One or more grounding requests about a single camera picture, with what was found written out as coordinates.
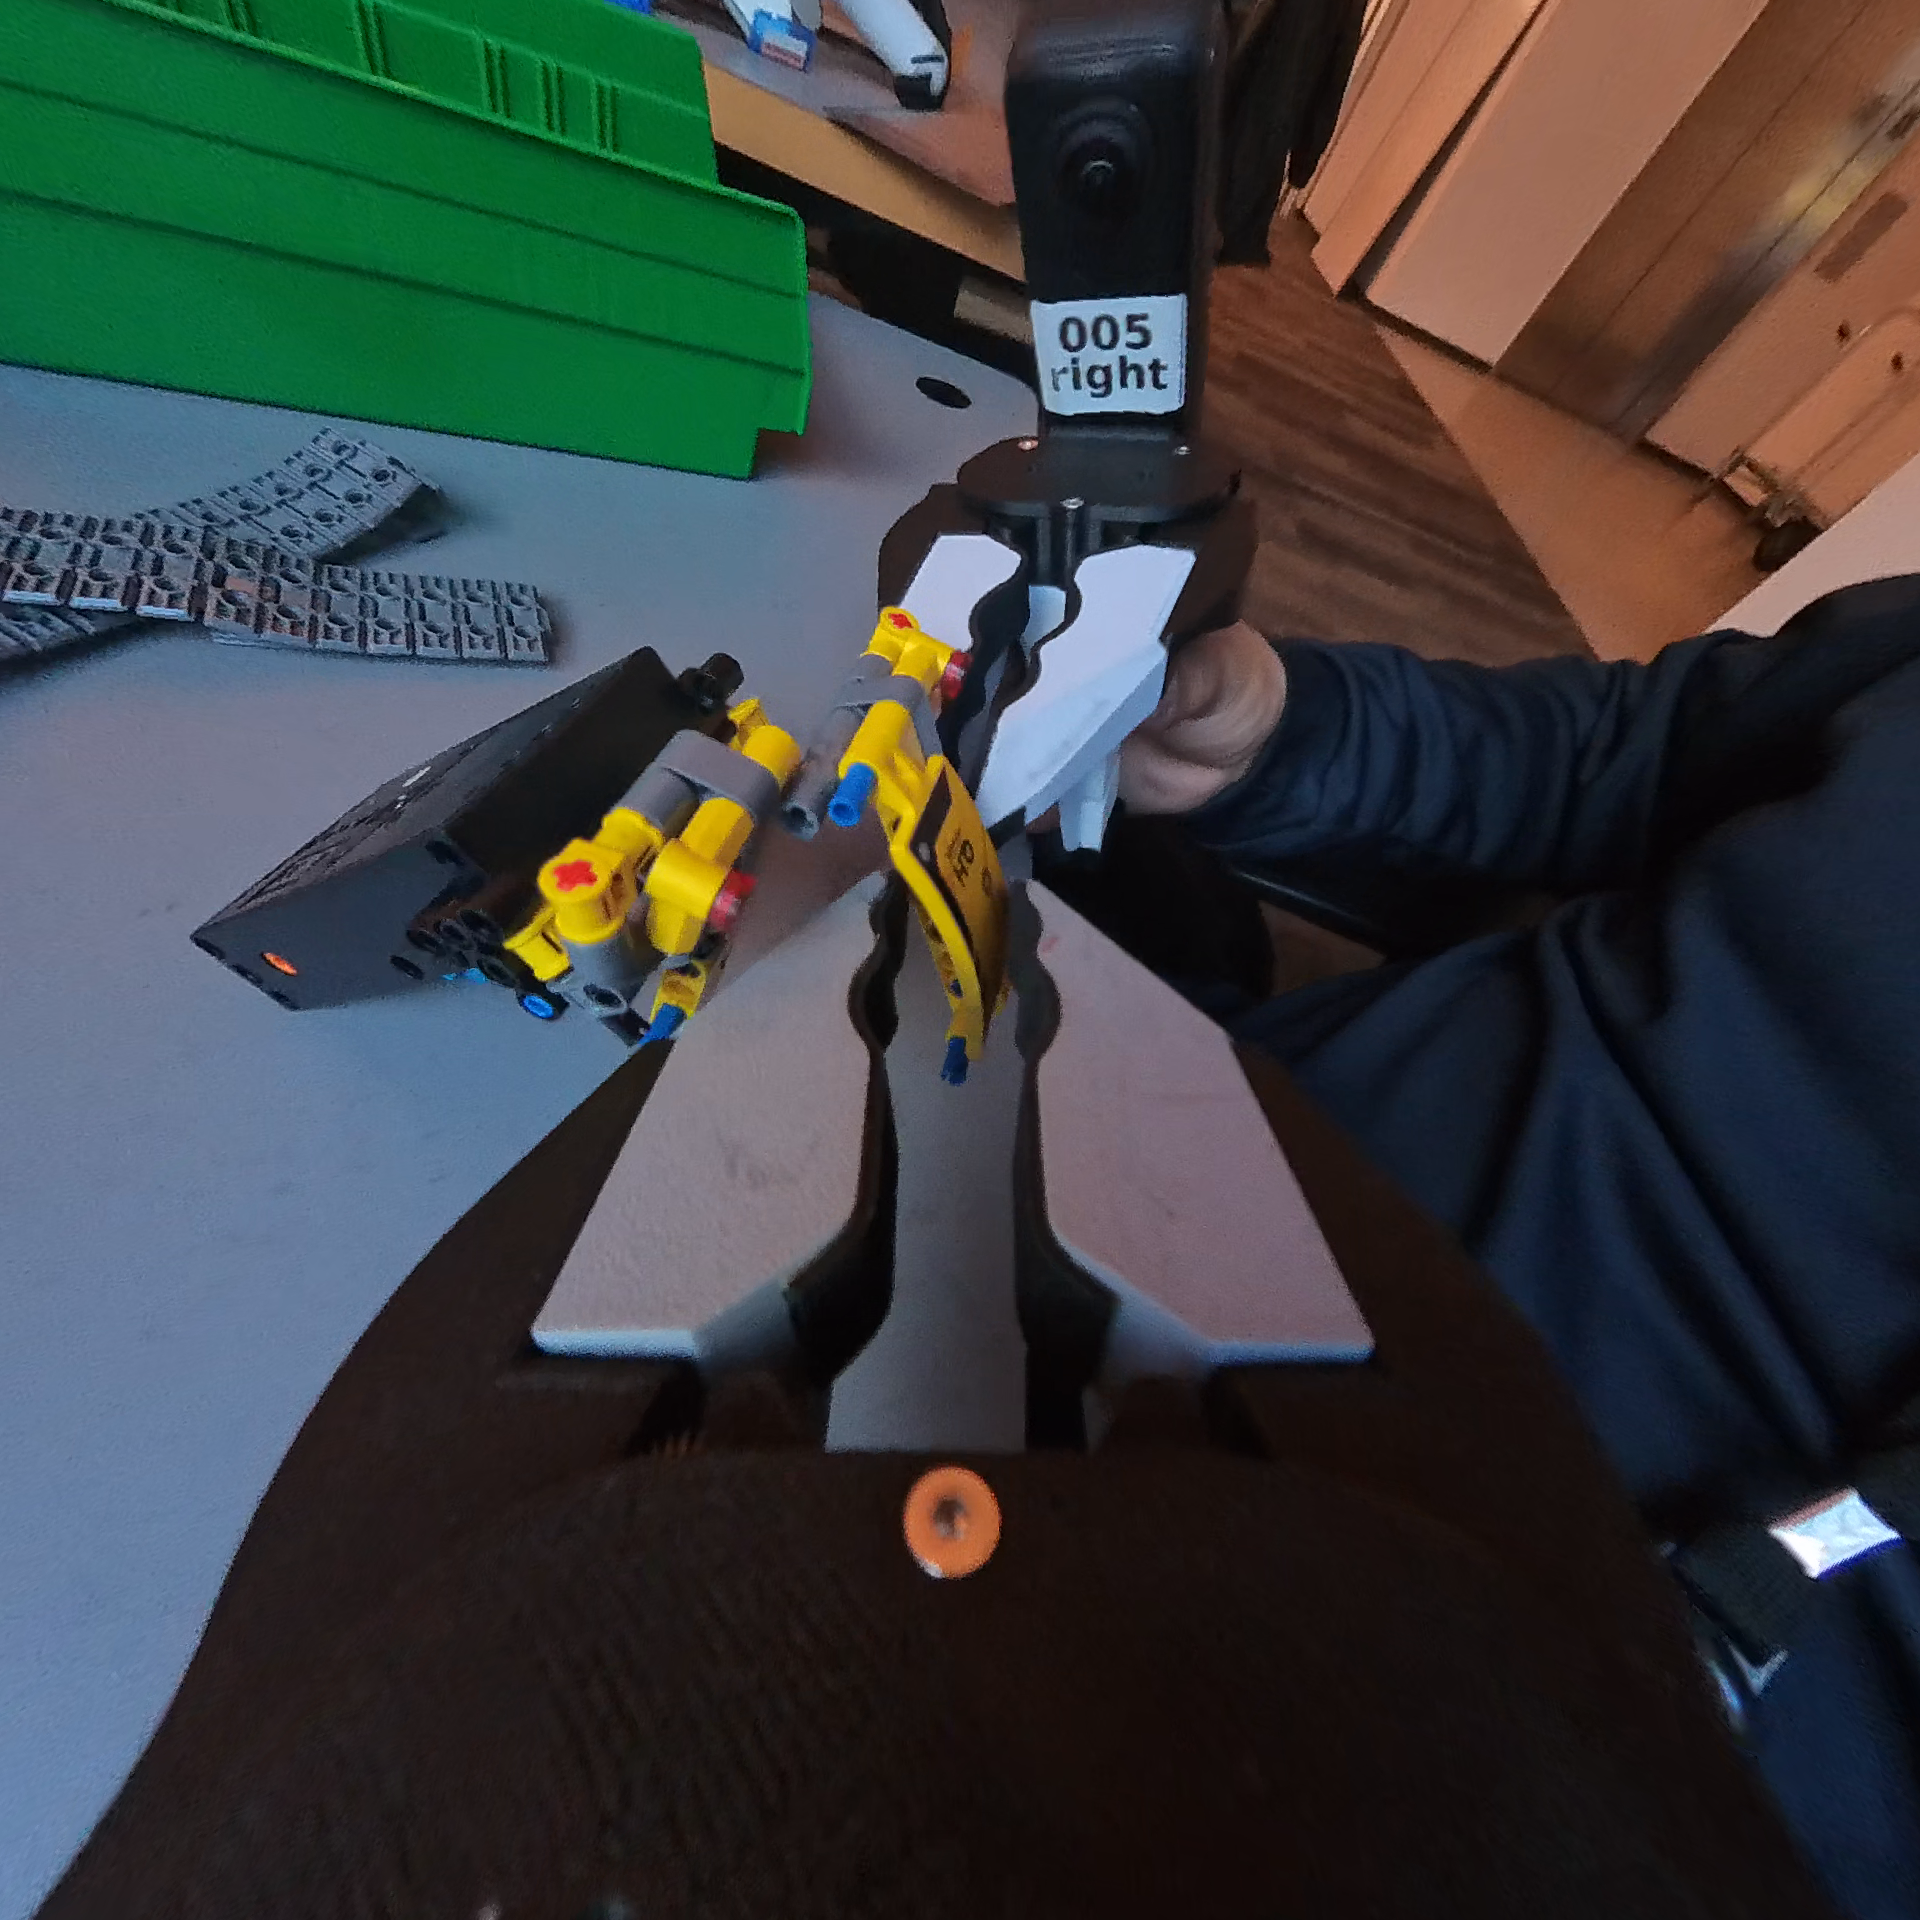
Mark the green plastic bin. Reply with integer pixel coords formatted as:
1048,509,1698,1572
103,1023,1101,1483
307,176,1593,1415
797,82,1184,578
90,0,722,186
0,75,812,483

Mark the person's right forearm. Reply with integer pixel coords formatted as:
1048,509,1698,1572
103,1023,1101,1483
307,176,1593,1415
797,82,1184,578
1200,593,1802,918

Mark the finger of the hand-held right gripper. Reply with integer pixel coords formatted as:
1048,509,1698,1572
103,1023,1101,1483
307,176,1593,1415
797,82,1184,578
974,544,1203,861
897,532,1041,790

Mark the yellow toy brick assembly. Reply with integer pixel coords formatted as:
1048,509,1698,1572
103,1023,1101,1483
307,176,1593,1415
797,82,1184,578
884,751,1011,1086

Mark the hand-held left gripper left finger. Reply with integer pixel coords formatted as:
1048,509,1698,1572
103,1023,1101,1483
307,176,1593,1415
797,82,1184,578
529,874,903,1369

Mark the person's right hand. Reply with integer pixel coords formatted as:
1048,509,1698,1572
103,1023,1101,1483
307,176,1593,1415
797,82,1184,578
1117,619,1293,817

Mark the white and black device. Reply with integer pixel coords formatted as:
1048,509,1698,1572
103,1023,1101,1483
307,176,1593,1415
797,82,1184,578
833,0,963,115

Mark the dark cloth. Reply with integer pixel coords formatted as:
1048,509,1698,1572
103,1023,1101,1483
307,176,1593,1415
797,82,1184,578
1215,0,1371,271

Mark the wooden table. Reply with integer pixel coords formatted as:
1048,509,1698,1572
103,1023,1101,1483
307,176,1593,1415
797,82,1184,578
705,61,1039,288

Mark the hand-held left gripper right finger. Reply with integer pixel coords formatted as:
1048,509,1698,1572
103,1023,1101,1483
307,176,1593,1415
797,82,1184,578
1012,876,1378,1369

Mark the yellow grey brick assembly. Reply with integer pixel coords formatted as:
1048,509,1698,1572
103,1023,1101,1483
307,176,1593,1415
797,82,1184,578
502,605,979,1048

